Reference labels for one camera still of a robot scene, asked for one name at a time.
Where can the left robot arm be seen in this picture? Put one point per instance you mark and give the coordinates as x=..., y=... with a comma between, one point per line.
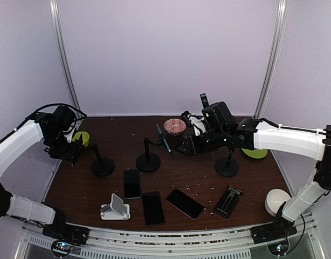
x=25, y=153

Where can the black folding phone stand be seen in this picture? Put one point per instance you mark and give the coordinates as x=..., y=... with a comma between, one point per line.
x=228, y=202

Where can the green plate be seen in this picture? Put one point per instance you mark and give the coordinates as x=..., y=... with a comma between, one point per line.
x=256, y=153

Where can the green bowl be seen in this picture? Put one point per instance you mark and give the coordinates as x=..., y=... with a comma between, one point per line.
x=84, y=136

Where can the front aluminium rail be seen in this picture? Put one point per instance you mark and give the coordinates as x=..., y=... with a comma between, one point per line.
x=220, y=243

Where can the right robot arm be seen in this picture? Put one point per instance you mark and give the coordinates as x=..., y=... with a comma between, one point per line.
x=217, y=128

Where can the pink smartphone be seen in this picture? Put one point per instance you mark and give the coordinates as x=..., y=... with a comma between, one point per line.
x=185, y=204

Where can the left aluminium frame post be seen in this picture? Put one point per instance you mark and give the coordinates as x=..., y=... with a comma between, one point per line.
x=63, y=56

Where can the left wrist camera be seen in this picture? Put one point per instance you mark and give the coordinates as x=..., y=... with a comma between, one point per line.
x=69, y=133

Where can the white bowl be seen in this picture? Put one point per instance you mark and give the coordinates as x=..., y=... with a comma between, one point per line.
x=274, y=199

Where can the red patterned bowl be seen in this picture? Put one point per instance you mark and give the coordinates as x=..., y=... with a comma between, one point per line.
x=174, y=126

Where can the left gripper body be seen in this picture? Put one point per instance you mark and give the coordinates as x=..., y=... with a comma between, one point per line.
x=60, y=149

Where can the white folding phone stand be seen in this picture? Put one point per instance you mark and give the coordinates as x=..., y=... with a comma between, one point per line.
x=115, y=210

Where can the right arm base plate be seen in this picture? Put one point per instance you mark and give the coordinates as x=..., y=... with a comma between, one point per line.
x=271, y=232

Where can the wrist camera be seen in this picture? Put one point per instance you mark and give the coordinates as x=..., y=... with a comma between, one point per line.
x=195, y=121
x=69, y=133

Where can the black stand with pink phone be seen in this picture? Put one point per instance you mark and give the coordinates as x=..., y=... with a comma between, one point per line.
x=204, y=100

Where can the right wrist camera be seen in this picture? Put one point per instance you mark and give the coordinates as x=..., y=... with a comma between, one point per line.
x=195, y=121

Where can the black stand with teal phone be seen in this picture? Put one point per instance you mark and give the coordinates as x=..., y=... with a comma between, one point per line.
x=148, y=162

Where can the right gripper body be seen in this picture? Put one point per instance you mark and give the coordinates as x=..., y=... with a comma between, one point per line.
x=201, y=147

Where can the right aluminium frame post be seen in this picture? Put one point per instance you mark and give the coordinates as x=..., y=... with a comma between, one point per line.
x=272, y=60

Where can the grey smartphone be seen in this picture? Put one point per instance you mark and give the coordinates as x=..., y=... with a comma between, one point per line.
x=132, y=184

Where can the blue smartphone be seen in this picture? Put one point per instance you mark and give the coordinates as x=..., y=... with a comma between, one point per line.
x=152, y=209

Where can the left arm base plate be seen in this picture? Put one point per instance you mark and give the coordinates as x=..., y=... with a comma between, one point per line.
x=73, y=234

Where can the black gooseneck stand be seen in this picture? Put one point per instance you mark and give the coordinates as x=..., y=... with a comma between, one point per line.
x=227, y=167
x=102, y=166

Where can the teal smartphone on stand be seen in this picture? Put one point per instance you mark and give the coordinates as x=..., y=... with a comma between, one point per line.
x=162, y=141

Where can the aluminium frame post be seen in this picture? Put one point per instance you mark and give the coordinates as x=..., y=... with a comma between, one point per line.
x=63, y=56
x=272, y=60

